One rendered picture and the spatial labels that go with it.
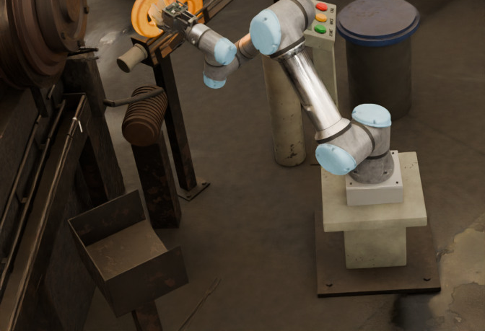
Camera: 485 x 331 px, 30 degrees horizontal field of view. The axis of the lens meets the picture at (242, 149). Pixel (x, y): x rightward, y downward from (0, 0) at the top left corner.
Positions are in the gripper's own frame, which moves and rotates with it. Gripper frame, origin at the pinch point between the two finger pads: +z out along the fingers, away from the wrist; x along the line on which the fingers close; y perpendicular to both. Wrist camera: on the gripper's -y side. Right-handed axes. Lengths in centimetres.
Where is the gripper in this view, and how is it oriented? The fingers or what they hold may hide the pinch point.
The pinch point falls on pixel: (150, 9)
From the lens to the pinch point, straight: 306.8
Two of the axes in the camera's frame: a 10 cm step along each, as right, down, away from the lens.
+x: -6.5, 5.4, -5.4
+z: -7.6, -5.2, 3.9
